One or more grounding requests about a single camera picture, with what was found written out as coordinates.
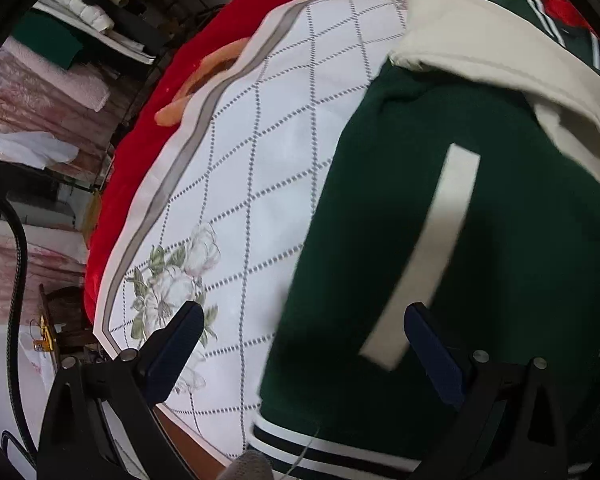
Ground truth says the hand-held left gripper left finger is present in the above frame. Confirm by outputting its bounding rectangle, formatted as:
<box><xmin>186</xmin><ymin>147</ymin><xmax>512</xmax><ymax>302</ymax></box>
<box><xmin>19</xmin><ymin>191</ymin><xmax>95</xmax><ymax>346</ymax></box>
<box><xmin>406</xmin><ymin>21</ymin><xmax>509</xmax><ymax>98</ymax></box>
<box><xmin>36</xmin><ymin>301</ymin><xmax>206</xmax><ymax>480</ymax></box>

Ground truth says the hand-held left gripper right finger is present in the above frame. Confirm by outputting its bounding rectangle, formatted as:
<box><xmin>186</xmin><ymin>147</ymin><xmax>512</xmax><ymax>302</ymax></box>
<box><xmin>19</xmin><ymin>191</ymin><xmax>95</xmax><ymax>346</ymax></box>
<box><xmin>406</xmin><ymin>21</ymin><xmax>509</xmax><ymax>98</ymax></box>
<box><xmin>404</xmin><ymin>302</ymin><xmax>571</xmax><ymax>480</ymax></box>

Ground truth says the green varsity jacket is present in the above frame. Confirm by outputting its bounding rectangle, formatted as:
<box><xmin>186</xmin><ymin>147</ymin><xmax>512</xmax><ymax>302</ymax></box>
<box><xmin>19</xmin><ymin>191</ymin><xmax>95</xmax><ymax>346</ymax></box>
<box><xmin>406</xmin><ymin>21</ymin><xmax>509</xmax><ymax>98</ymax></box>
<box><xmin>247</xmin><ymin>0</ymin><xmax>600</xmax><ymax>480</ymax></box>

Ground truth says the brown wooden furniture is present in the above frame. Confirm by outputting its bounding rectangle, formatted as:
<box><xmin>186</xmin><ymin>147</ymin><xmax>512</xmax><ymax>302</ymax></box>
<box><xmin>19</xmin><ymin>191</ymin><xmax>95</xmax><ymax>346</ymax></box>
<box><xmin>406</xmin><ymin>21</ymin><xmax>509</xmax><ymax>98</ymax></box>
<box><xmin>37</xmin><ymin>282</ymin><xmax>96</xmax><ymax>361</ymax></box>

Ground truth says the person's grey clothing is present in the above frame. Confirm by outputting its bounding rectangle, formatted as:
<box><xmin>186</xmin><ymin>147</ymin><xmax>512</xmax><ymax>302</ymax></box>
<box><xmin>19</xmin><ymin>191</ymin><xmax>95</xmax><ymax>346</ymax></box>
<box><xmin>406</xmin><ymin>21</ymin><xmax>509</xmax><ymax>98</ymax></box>
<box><xmin>220</xmin><ymin>450</ymin><xmax>276</xmax><ymax>480</ymax></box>

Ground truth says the white floral quilted sheet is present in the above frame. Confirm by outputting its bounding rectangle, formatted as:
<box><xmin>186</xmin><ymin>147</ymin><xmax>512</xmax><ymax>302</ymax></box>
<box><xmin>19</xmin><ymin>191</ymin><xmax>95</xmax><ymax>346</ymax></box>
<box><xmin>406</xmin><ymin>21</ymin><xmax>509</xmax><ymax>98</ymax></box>
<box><xmin>92</xmin><ymin>0</ymin><xmax>431</xmax><ymax>466</ymax></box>

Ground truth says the white plastic bag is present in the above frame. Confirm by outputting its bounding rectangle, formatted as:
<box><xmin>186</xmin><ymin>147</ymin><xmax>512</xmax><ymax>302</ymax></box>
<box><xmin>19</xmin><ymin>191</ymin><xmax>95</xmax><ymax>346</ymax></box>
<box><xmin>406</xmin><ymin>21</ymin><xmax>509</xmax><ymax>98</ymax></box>
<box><xmin>0</xmin><ymin>131</ymin><xmax>78</xmax><ymax>170</ymax></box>

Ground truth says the pink textured cloth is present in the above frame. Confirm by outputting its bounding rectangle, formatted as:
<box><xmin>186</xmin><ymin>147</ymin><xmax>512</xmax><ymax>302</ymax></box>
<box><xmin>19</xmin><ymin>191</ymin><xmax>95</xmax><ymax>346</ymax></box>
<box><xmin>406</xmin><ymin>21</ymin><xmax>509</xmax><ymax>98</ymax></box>
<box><xmin>0</xmin><ymin>35</ymin><xmax>131</xmax><ymax>161</ymax></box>

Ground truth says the red floral blanket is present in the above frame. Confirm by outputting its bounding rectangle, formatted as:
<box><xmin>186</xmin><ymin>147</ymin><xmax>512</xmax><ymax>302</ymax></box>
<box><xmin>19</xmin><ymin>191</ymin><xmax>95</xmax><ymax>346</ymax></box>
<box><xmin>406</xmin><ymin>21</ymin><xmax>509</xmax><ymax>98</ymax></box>
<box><xmin>84</xmin><ymin>0</ymin><xmax>600</xmax><ymax>331</ymax></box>

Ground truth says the green cloth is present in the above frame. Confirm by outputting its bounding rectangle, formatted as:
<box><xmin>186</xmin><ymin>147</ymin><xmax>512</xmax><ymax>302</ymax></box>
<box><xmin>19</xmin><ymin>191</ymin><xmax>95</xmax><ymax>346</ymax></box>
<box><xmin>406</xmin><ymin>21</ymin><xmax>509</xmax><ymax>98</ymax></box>
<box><xmin>12</xmin><ymin>10</ymin><xmax>83</xmax><ymax>71</ymax></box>

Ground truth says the white puffer jacket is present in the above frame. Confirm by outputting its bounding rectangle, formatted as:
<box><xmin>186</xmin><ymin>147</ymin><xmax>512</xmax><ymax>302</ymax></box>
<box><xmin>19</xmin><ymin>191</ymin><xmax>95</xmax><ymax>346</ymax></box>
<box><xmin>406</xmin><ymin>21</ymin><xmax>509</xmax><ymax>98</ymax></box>
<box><xmin>45</xmin><ymin>0</ymin><xmax>116</xmax><ymax>33</ymax></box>

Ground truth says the black cable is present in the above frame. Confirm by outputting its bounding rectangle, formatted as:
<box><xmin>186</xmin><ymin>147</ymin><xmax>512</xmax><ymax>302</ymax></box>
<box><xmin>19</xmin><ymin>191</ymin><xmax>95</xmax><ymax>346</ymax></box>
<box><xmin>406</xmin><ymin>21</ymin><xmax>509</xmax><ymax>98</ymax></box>
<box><xmin>0</xmin><ymin>195</ymin><xmax>41</xmax><ymax>461</ymax></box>

